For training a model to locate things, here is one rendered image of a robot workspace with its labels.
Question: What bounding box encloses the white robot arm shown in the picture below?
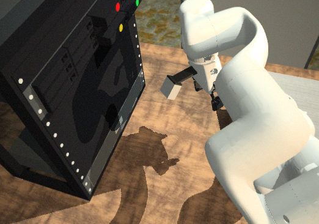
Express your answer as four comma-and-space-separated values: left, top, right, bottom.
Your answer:
178, 0, 319, 224

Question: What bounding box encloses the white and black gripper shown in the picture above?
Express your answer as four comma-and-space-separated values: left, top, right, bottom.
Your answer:
188, 53, 224, 111

